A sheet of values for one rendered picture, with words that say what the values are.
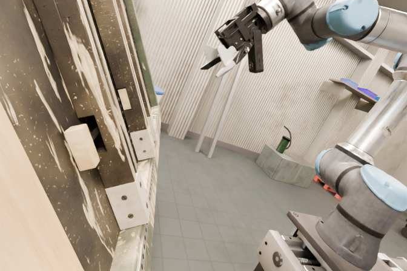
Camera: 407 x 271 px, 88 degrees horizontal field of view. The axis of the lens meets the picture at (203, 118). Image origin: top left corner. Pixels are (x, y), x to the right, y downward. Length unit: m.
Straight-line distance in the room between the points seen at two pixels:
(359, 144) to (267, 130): 4.12
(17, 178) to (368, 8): 0.61
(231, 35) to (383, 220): 0.59
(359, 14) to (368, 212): 0.46
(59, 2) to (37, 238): 0.37
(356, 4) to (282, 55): 4.10
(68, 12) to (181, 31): 3.40
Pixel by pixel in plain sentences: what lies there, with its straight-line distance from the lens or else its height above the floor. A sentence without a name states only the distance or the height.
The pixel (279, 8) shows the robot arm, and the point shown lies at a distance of 0.61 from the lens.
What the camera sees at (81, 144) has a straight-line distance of 0.43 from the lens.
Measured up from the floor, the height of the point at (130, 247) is 0.90.
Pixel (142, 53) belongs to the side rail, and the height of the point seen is 1.24.
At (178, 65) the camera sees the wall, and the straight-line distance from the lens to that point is 3.84.
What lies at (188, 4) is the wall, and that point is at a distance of 3.90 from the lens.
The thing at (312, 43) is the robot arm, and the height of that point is 1.50.
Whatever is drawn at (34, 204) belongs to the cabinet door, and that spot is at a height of 1.11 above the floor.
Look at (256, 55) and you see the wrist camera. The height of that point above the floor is 1.41.
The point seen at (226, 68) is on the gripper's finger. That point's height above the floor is 1.35.
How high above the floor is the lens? 1.33
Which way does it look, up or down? 12 degrees down
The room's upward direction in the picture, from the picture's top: 24 degrees clockwise
